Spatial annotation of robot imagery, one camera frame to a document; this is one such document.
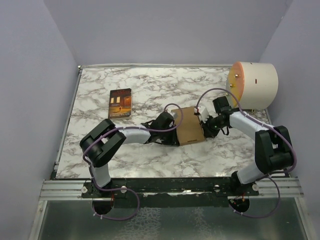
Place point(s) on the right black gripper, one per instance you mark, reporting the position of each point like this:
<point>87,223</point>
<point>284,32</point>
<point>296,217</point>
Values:
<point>207,133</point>

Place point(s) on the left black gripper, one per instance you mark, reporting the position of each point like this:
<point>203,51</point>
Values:
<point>174,140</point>

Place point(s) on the brown cardboard box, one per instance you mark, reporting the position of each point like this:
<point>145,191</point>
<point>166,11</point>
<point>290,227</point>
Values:
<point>190,130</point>

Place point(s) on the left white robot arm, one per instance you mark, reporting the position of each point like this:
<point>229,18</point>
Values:
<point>101,143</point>

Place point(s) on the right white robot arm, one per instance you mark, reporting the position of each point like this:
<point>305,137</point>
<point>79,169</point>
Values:
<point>273,151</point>

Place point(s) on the dark paperback book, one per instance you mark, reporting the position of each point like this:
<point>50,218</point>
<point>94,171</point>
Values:
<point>120,104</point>

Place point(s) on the cream cylinder with coloured face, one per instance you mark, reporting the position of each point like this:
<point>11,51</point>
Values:
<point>254,84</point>

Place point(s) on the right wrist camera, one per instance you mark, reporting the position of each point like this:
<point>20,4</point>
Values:
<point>202,113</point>

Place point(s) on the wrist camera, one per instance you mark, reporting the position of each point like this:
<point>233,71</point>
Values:
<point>173,114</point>
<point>202,113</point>

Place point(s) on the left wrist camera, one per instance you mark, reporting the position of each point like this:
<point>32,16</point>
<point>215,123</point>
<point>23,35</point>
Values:
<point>173,114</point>

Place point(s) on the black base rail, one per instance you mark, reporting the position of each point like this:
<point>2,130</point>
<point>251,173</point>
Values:
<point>183,192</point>

